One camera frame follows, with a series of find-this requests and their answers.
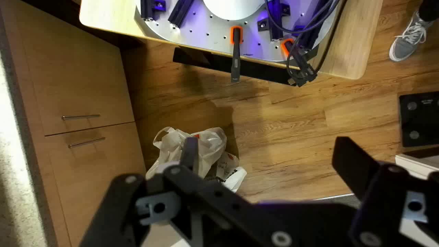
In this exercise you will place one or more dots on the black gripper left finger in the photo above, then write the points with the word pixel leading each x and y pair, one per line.
pixel 214 215

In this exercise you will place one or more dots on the orange and black clamp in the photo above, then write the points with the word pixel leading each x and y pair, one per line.
pixel 236 50
pixel 299 64

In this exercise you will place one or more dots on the white plastic bag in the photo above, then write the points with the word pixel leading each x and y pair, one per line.
pixel 207 146

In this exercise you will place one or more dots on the white round base plate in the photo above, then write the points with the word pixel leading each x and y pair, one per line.
pixel 206 34

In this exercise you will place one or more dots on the light wooden robot table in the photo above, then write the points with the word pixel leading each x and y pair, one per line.
pixel 354 42

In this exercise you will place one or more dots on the black aluminium profile bracket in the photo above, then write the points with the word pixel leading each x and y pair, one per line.
pixel 181 12
pixel 276 21
pixel 151 9

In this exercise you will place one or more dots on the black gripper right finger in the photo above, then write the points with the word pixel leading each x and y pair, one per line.
pixel 393 207

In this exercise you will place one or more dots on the grey sneaker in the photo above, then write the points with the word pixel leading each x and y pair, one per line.
pixel 409 39

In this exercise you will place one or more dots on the white flat box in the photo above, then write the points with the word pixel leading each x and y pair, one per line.
pixel 419 166

